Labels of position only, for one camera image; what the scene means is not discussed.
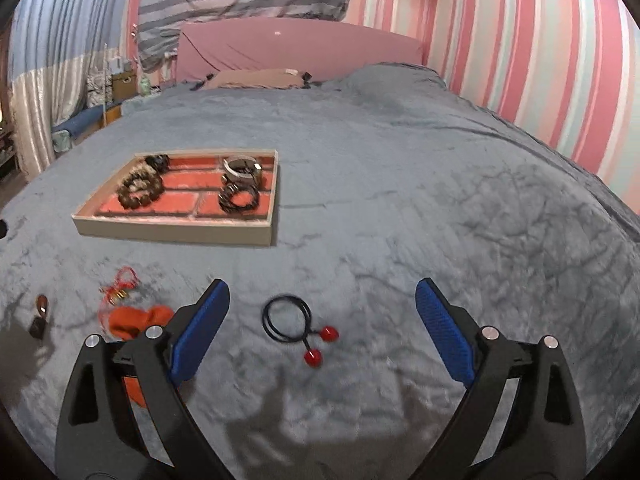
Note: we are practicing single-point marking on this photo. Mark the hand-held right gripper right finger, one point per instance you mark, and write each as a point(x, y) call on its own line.
point(445, 330)

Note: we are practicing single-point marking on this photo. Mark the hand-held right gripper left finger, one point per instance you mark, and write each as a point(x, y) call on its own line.
point(200, 330)

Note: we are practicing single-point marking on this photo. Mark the orange scrunchie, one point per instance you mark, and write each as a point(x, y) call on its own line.
point(135, 320)

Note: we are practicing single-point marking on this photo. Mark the beige jewelry tray red lining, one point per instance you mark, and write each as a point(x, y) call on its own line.
point(185, 200)

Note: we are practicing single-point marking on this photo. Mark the black scrunchie with charms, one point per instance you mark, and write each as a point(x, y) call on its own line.
point(238, 199)

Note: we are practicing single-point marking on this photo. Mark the white wristwatch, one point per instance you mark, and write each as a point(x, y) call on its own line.
point(242, 170)

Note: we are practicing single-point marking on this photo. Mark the black hair claw clip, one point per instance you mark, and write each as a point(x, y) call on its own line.
point(161, 161)

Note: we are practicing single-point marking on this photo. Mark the grey plush blanket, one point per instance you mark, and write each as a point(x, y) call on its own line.
point(425, 185)

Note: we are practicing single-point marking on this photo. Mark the small brown hair clip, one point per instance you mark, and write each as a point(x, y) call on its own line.
point(42, 305)

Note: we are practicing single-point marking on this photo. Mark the blue bench cushion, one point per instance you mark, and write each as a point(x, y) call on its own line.
point(82, 122)

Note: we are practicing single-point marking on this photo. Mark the green figurine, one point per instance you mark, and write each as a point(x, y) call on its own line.
point(144, 84)

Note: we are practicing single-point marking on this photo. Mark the tan pillow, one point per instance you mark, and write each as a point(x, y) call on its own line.
point(255, 79)

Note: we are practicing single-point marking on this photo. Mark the cardboard box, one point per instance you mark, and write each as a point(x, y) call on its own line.
point(122, 85)

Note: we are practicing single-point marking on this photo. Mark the white thin pole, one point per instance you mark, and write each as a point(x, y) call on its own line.
point(105, 80)

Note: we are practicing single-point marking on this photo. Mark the pink headboard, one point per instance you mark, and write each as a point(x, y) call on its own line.
point(300, 45)

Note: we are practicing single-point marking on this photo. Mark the blue striped curtain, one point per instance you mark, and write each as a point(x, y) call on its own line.
point(55, 60)

